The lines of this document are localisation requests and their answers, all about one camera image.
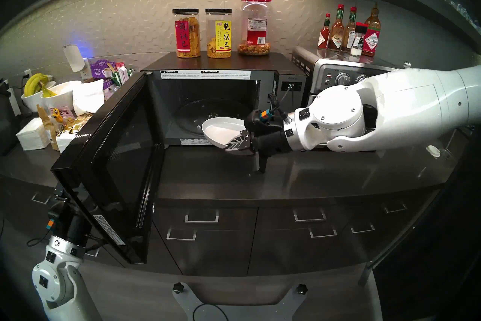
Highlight small red hot sauce bottle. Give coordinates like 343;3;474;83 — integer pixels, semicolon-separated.
318;13;332;50

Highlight clear jar red lid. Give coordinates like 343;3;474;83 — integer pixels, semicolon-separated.
237;0;272;56

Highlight clear bag of cutlery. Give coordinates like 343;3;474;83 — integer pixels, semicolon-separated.
104;85;126;106

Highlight black box orange sticker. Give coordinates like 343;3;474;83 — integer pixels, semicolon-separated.
244;110;274;133
46;210;64;231

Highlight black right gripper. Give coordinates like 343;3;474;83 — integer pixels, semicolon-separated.
225;124;293;173

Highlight black built-in appliance front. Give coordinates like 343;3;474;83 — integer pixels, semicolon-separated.
366;189;481;321

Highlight row of clear glasses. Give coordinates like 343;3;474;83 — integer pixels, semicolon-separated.
449;0;481;33

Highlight black glass microwave door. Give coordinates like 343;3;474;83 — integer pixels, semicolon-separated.
51;71;165;265

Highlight white ceramic plate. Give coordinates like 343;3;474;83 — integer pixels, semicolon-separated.
202;117;247;148

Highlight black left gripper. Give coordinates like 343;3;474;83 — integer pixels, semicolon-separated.
53;183;97;250

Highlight steel kitchen sink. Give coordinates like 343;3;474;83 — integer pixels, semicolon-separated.
413;127;474;178

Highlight black coffee machine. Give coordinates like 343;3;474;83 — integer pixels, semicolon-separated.
0;81;19;157

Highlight white napkin stack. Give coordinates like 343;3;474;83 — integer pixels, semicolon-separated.
16;117;51;151

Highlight yellow banana bunch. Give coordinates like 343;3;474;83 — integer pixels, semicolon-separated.
24;73;57;98

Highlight snack jar red label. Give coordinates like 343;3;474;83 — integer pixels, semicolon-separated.
172;8;201;58

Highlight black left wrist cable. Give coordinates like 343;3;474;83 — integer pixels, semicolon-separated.
26;228;50;248

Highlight green and white sachets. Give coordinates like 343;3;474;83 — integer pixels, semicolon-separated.
112;63;136;87

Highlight pink snack packet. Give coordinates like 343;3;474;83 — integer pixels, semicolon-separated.
56;106;75;125

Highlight red capped spice shaker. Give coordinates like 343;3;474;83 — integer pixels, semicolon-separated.
350;22;369;57

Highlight dark lower drawer cabinet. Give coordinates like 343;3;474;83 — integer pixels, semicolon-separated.
0;177;438;277

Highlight grey robot base bracket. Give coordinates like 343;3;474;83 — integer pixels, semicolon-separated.
172;283;309;321

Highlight purple coffee bag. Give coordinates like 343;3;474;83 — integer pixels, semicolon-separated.
90;60;116;80

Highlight orange Tabasco sauce bottle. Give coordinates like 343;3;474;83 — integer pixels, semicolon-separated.
328;4;345;52

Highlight silver toaster oven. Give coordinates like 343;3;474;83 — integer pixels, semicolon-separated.
291;46;410;110

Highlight large red Tabasco bottle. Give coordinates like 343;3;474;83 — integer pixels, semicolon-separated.
362;3;381;57

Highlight large white bowl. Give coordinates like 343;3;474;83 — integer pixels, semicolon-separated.
41;80;82;112

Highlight snack jar yellow label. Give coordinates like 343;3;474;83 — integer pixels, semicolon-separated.
205;8;233;59

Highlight brown paper bag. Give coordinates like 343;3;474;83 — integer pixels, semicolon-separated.
36;104;61;151

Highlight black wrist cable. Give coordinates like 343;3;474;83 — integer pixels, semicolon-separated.
26;228;50;248
269;85;295;124

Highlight black Panasonic microwave body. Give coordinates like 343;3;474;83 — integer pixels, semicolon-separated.
142;51;308;153

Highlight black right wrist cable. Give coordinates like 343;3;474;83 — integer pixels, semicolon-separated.
269;85;295;124

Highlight white paper napkin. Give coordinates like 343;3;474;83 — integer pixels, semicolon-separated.
72;79;105;116
56;131;77;153

